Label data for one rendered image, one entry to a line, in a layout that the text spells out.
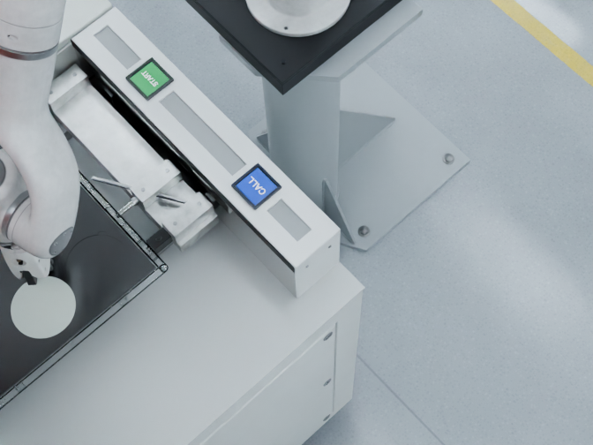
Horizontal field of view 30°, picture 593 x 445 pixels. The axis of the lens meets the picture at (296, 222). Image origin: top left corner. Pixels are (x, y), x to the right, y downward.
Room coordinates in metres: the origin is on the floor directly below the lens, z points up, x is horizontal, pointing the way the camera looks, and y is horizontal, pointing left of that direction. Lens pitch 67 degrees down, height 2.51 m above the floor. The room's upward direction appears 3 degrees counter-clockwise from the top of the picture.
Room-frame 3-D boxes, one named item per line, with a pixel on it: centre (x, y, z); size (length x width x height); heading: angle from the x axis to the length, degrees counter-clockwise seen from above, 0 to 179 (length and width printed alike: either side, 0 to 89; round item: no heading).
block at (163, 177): (0.76, 0.22, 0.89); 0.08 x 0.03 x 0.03; 129
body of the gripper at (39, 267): (0.63, 0.40, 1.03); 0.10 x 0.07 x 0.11; 0
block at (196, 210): (0.70, 0.17, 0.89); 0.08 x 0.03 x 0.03; 129
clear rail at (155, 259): (0.76, 0.33, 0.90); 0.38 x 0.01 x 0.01; 39
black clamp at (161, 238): (0.66, 0.22, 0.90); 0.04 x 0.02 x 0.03; 129
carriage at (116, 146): (0.82, 0.27, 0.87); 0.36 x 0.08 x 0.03; 39
